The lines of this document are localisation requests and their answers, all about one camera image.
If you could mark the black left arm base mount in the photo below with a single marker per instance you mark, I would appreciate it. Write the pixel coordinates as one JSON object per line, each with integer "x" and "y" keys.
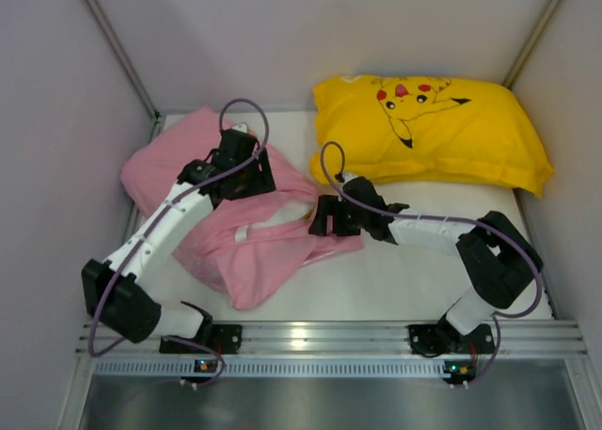
{"x": 225, "y": 339}

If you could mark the pink pillowcase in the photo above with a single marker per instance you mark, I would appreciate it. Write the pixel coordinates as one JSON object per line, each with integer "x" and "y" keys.
{"x": 228, "y": 251}

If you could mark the slotted cable duct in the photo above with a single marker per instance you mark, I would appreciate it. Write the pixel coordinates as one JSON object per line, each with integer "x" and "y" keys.
{"x": 285, "y": 368}

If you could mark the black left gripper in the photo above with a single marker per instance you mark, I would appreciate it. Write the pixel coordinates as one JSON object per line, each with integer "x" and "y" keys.
{"x": 257, "y": 175}

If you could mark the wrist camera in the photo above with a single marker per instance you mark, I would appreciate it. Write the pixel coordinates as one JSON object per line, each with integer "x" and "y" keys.
{"x": 344, "y": 177}
{"x": 243, "y": 128}

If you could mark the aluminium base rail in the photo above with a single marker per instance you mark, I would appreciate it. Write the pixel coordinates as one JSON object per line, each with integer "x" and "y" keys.
{"x": 519, "y": 339}

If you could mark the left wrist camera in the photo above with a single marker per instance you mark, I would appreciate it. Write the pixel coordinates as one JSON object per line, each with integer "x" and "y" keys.
{"x": 243, "y": 128}

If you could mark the yellow Pikachu pillow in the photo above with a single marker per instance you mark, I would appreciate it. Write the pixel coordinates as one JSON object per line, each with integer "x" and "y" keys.
{"x": 427, "y": 129}

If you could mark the white pillow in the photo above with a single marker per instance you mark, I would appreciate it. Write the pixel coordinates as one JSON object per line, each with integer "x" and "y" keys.
{"x": 291, "y": 211}

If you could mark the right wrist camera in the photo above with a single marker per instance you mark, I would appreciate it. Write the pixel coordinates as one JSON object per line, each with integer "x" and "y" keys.
{"x": 344, "y": 177}

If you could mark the aluminium frame post right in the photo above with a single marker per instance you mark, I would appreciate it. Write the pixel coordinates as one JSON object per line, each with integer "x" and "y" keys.
{"x": 538, "y": 31}

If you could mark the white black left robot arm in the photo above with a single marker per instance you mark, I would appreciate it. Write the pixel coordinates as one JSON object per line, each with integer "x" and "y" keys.
{"x": 116, "y": 289}

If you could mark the aluminium frame post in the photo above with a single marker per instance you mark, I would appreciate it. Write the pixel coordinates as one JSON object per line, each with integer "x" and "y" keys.
{"x": 111, "y": 37}
{"x": 538, "y": 31}

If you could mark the aluminium frame post left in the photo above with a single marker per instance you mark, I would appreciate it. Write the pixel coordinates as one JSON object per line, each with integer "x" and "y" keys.
{"x": 111, "y": 37}

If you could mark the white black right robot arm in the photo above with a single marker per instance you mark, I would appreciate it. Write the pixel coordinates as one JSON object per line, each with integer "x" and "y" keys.
{"x": 500, "y": 263}

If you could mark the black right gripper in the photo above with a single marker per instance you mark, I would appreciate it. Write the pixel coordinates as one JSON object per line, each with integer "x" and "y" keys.
{"x": 340, "y": 212}

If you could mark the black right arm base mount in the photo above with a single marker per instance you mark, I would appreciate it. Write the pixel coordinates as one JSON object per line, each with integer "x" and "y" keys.
{"x": 434, "y": 340}

